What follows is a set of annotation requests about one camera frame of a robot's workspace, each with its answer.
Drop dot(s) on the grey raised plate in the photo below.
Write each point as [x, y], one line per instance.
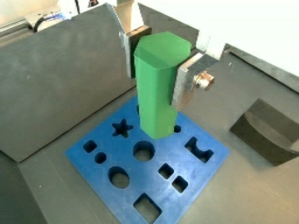
[59, 76]

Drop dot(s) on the green hexagonal prism peg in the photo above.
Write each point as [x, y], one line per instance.
[159, 54]

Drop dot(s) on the blue shape sorting board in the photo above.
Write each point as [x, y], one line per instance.
[147, 179]

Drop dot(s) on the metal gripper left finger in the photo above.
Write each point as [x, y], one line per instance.
[133, 29]

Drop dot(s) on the aluminium rail with cable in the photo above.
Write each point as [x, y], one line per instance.
[38, 21]

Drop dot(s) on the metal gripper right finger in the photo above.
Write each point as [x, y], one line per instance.
[191, 76]

